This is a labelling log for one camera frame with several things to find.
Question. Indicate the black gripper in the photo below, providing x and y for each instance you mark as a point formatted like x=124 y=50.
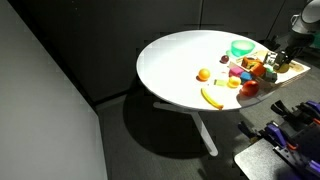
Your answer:
x=288 y=54

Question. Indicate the yellow plastic lemon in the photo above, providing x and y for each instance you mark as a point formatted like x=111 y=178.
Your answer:
x=284 y=68

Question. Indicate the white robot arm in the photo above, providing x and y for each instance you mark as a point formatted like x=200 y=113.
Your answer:
x=304 y=26

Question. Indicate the grey block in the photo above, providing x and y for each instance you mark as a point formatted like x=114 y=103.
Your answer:
x=270 y=77

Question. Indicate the wooden crate tray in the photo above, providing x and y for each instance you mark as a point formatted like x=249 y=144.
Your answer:
x=296 y=71

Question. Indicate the orange toy block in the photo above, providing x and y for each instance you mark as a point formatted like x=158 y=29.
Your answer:
x=254 y=66

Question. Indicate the blue toy block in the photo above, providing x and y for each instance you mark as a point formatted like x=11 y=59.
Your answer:
x=245 y=76

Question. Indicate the pink toy block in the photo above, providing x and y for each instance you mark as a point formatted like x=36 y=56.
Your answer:
x=236 y=71

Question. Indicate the lime green flat block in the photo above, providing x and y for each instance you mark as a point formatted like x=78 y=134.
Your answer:
x=221 y=83

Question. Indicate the black white patterned cube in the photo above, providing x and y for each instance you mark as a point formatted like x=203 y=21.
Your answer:
x=271 y=59

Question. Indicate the green plastic bowl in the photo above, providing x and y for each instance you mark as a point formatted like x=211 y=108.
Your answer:
x=241 y=47

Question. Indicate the red plastic apple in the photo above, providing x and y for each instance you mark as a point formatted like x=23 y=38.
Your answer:
x=250 y=88

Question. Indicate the yellow orange plastic fruit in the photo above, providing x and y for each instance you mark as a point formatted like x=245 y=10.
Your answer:
x=234 y=82

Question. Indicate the dark red plum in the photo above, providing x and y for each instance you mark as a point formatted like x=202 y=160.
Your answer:
x=224 y=59

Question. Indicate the right purple orange clamp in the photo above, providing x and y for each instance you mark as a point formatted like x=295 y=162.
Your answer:
x=305 y=112

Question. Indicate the purple orange clamp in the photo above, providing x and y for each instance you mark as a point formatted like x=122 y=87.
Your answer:
x=305 y=112
x=272 y=133

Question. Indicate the left purple orange clamp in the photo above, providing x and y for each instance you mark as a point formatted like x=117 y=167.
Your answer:
x=272 y=133

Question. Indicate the orange plastic orange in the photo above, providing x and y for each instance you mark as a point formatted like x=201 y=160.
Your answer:
x=204 y=74

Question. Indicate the yellow plastic banana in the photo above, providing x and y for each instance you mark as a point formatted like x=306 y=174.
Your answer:
x=210 y=100

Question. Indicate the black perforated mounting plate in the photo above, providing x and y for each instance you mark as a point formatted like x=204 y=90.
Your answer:
x=306 y=158

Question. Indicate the white round table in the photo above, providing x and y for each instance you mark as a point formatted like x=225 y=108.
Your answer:
x=168 y=67

